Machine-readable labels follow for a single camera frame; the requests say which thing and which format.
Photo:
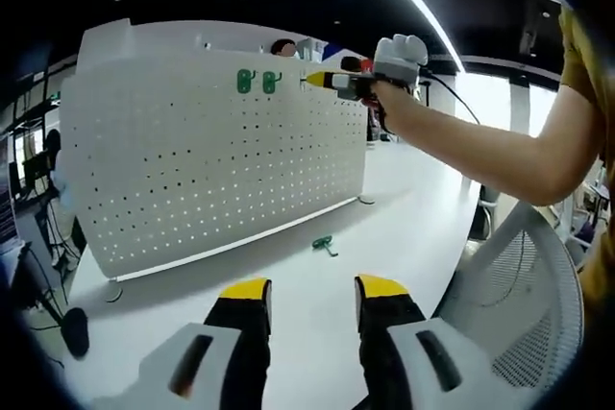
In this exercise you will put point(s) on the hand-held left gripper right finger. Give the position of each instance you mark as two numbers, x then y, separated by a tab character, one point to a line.
399	357

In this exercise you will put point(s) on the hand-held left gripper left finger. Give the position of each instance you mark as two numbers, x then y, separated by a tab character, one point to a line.
226	357

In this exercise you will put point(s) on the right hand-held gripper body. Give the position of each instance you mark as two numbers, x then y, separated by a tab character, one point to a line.
396	66

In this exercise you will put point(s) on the white perforated mounting plate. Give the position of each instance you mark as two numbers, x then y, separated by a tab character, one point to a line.
192	165

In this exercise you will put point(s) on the person's right hand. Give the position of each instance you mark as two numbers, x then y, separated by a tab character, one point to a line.
396	105

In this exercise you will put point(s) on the curved ceiling light strip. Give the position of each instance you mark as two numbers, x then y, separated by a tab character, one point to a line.
417	3

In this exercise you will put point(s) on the grey mesh office chair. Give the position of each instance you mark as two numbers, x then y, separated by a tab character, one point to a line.
528	285

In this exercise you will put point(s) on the black computer mouse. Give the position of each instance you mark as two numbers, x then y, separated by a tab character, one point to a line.
77	333

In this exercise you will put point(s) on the person's mustard shirt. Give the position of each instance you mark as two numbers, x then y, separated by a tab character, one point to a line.
591	74

